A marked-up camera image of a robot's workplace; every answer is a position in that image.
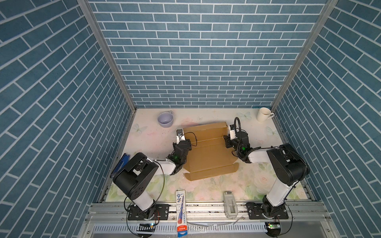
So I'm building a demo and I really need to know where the brown cardboard box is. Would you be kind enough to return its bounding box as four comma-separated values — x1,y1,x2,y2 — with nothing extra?
183,122,239,181

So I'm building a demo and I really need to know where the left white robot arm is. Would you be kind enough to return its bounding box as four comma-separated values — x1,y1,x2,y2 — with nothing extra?
113,139,192,212

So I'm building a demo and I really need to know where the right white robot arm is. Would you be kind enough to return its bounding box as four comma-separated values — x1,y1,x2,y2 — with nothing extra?
223,130,309,217

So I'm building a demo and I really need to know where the white ceramic mug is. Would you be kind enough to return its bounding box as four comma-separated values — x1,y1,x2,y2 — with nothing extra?
257,107,275,123

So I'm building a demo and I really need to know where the blue stapler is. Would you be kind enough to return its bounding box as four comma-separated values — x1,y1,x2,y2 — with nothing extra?
110,153,130,178

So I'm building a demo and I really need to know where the grey white remote device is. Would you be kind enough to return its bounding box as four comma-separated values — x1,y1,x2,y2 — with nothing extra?
223,191,238,219

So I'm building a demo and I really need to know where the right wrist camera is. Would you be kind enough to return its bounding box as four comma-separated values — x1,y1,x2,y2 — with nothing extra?
229,125,237,140

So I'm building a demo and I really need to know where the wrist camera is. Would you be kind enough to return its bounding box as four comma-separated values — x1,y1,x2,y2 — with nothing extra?
176,129,185,144
229,125,237,140

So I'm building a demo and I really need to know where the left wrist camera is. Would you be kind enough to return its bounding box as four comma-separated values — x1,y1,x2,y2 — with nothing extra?
176,129,185,144

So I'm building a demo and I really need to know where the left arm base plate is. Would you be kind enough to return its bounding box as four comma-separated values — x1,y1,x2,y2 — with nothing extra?
128,203,170,221

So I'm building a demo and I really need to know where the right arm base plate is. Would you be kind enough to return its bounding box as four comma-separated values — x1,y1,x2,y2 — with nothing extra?
246,202,289,220

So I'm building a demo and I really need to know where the aluminium front rail frame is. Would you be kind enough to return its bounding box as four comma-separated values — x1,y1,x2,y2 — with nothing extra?
78,200,339,238

